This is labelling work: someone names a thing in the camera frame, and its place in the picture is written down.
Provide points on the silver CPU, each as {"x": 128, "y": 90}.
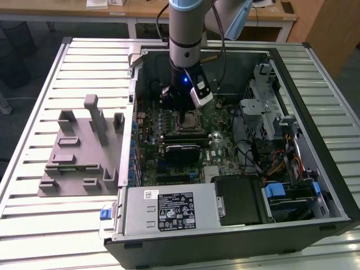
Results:
{"x": 193, "y": 122}

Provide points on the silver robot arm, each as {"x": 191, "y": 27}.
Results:
{"x": 184, "y": 28}

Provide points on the coin cell battery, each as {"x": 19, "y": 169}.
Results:
{"x": 218, "y": 105}

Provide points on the black RAM slot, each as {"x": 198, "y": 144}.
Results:
{"x": 185, "y": 139}
{"x": 185, "y": 136}
{"x": 185, "y": 143}

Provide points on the blue plastic slot clip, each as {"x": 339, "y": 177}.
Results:
{"x": 132, "y": 163}
{"x": 130, "y": 177}
{"x": 132, "y": 145}
{"x": 134, "y": 125}

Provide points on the black graphics card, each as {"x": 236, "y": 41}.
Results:
{"x": 182, "y": 153}

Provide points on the metal drive cage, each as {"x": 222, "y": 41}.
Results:
{"x": 254, "y": 108}

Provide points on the silver chipset heatsink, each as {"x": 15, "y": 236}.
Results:
{"x": 211, "y": 171}

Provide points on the blue board connector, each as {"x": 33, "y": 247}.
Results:
{"x": 193, "y": 176}

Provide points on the wooden desk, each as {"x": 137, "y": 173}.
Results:
{"x": 140, "y": 11}

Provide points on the black expansion slot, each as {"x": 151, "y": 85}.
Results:
{"x": 173, "y": 178}

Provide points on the green motherboard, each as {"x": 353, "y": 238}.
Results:
{"x": 227, "y": 168}

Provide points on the small white box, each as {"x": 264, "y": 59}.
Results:
{"x": 116, "y": 2}

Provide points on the grey parts rack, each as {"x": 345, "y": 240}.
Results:
{"x": 87, "y": 157}

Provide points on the white paper box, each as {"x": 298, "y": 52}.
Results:
{"x": 97, "y": 3}

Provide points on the silver power supply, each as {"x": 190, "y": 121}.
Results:
{"x": 135, "y": 208}

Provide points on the black phone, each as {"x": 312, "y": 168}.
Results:
{"x": 287, "y": 7}

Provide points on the hard disk in blue carrier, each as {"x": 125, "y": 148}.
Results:
{"x": 274, "y": 191}

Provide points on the blue release latch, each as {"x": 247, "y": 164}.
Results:
{"x": 105, "y": 213}

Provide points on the black PC case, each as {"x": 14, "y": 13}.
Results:
{"x": 168, "y": 250}

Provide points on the wooden cabinet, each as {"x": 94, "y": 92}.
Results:
{"x": 332, "y": 31}

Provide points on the small blue clip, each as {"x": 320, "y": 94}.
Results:
{"x": 316, "y": 188}

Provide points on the dark office chair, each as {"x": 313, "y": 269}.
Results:
{"x": 14, "y": 62}

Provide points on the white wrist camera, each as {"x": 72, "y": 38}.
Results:
{"x": 204, "y": 95}

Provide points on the grey plastic bracket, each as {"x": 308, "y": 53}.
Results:
{"x": 284, "y": 121}

